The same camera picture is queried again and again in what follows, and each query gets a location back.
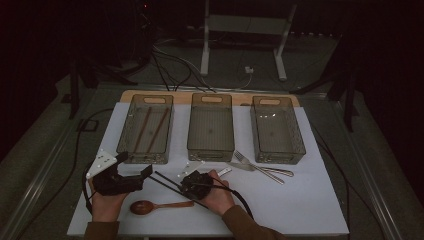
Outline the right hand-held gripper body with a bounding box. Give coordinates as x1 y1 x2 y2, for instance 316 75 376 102
177 160 214 201

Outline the brown wooden spoon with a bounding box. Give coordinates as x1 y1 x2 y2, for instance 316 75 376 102
129 199 195 216

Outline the person's left hand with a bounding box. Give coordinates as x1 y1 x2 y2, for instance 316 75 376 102
89 190 130 223

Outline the white metal stand frame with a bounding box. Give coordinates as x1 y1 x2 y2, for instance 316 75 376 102
200 0 298 82

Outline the metal fork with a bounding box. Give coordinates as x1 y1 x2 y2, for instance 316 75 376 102
233 150 286 185

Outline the metal table knife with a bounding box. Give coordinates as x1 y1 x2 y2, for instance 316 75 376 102
228 162 295 178

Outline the black stand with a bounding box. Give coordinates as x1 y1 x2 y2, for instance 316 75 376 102
289 66 360 133
68 59 139 120

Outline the white table mat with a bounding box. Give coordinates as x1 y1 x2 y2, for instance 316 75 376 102
66 101 350 238

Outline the black square floor plate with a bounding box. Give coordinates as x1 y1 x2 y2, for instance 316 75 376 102
77 118 100 132

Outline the metal floor rail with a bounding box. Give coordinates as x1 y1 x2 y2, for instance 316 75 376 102
333 98 403 240
0 96 96 240

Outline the hand-held gripper cable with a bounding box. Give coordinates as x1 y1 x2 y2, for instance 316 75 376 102
199 123 352 240
14 107 114 240

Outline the left hand-held gripper cable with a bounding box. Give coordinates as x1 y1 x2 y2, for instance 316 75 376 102
14 107 114 240

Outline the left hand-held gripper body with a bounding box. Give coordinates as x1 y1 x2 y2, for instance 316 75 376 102
85 148 144 197

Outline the dark equipment rack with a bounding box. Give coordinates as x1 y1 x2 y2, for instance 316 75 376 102
131 0 158 66

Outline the power strip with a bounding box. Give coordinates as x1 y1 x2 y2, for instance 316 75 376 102
289 31 342 39

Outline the person's right hand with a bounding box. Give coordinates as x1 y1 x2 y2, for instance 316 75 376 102
199 169 236 218

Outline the right hand-held gripper cable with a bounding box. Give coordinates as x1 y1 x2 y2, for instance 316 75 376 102
199 123 352 240

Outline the bundle of floor cables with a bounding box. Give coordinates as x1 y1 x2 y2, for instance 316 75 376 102
151 43 218 93

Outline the clear plastic storage bin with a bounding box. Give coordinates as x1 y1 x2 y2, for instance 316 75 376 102
115 93 175 165
186 92 236 163
250 95 307 165

